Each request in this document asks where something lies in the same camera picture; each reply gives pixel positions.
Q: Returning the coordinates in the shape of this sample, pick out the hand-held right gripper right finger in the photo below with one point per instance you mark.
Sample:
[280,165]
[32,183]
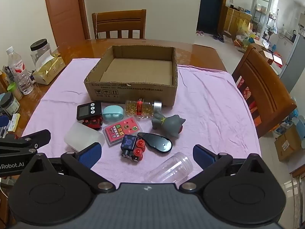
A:
[202,155]

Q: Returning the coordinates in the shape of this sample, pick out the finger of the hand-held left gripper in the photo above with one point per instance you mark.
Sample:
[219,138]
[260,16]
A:
[35,139]

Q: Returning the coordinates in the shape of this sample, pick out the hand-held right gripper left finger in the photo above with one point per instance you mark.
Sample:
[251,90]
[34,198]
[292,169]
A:
[89,156]

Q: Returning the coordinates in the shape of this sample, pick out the white translucent plastic box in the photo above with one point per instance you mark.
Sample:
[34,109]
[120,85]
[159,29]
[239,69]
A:
[81,136]

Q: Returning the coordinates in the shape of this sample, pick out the clear plastic jar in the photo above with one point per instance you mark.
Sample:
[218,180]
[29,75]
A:
[171,167]

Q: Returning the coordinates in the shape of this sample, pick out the red toy car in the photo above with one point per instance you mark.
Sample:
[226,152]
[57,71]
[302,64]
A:
[94,123]

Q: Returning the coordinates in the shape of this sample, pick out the pink card box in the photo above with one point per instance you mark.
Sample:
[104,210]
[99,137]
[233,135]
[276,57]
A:
[119,131]

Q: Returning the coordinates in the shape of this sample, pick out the dark blue-grey box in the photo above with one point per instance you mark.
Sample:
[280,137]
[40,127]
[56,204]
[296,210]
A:
[85,111]

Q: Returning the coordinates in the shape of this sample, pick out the grey cat toy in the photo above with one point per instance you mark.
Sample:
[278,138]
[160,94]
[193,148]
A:
[170,124]

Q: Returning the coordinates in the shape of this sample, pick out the black glossy teardrop case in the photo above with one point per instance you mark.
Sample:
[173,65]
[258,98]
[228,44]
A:
[157,143]

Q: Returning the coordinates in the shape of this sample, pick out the teal earbud case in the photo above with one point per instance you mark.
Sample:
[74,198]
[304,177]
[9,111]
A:
[113,113]

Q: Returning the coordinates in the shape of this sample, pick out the clear bottle of gold pins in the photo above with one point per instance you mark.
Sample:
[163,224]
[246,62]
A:
[143,108]

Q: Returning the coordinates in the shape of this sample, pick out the brown cardboard box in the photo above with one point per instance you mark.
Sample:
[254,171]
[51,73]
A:
[131,93]

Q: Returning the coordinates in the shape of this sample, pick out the small white yellow box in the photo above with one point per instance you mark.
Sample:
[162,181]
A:
[14,122]

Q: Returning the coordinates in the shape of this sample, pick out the dark lid supplement jar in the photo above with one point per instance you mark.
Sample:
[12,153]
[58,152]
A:
[10,105]

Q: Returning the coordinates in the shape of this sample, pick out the pink cloth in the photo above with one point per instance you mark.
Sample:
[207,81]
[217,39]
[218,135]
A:
[214,112]

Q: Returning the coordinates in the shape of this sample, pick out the green lid container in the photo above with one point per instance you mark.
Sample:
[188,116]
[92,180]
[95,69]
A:
[14,91]

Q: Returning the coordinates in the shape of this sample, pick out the gold tissue box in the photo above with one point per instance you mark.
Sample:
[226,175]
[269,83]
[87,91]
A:
[47,71]

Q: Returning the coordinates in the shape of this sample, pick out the plastic water bottle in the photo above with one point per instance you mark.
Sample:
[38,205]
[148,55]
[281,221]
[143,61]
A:
[19,71]

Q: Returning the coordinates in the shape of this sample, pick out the closed brown carton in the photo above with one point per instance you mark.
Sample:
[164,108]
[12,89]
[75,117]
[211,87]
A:
[289,143]

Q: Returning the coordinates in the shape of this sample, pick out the wooden chair with grooved back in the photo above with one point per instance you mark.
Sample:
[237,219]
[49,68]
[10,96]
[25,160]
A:
[262,83]

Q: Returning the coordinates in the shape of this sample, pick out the clear jar with black lid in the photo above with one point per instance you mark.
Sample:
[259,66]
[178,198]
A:
[39,45]

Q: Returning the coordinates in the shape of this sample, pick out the black shoes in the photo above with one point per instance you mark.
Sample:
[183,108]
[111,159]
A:
[218,38]

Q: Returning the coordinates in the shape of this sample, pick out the open brown carton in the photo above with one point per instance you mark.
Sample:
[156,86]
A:
[259,49]

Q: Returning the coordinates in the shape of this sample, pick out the pink slippers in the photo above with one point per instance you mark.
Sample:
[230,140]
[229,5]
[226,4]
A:
[200,33]

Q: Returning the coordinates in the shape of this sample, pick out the brown wooden door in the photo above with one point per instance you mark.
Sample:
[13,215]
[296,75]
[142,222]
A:
[62,16]

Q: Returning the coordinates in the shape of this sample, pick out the grey refrigerator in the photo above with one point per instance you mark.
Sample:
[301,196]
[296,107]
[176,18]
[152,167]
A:
[293,62]

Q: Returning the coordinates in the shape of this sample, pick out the yellow plastic bag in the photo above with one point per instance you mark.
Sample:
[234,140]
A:
[242,26]

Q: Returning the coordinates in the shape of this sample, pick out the wooden chair with slatted back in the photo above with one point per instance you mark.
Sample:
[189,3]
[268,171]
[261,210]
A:
[119,20]

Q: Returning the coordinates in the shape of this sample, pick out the wooden cabinet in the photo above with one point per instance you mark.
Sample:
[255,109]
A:
[234,16]

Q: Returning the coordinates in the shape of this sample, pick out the metal shelf rack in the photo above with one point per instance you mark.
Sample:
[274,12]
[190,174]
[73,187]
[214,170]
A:
[261,14]

